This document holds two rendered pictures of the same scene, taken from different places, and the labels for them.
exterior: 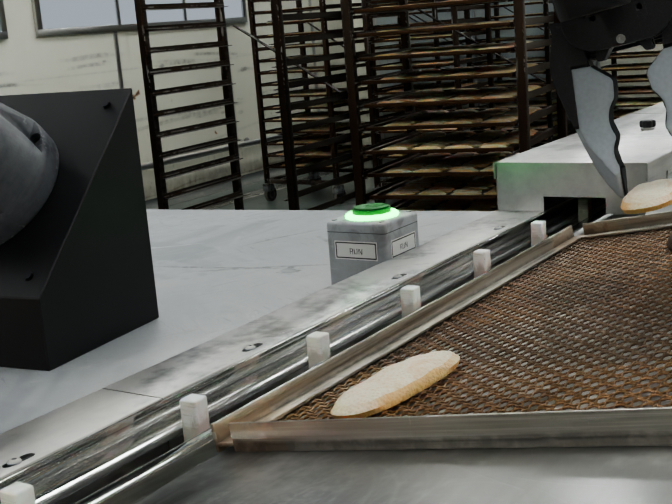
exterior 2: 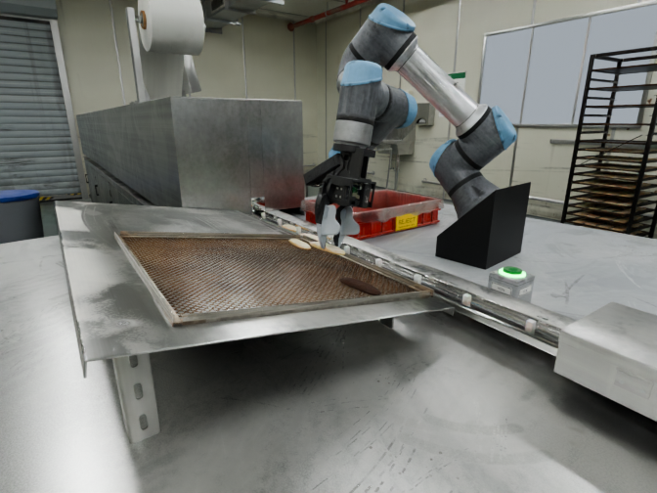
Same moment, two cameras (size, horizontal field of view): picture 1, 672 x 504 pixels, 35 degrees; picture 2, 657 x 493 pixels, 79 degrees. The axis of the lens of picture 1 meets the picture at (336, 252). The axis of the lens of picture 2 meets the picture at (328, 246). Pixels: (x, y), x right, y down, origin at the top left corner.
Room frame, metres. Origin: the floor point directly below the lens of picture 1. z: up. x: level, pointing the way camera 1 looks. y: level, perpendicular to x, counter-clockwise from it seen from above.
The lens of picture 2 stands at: (0.98, -0.97, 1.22)
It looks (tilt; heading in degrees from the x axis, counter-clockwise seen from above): 17 degrees down; 111
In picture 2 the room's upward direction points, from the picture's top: straight up
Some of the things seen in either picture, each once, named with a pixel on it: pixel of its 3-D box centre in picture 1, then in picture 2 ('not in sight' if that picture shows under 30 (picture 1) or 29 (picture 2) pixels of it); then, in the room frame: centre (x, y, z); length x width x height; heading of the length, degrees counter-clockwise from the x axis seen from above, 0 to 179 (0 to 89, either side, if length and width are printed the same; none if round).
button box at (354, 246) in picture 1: (377, 267); (507, 295); (1.06, -0.04, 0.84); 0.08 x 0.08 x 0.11; 56
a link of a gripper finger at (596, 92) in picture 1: (605, 127); (348, 228); (0.72, -0.19, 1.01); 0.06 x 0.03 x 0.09; 155
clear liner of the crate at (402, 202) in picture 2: not in sight; (372, 210); (0.57, 0.58, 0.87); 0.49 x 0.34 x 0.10; 58
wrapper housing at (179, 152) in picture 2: not in sight; (139, 142); (-1.72, 1.63, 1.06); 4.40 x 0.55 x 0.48; 146
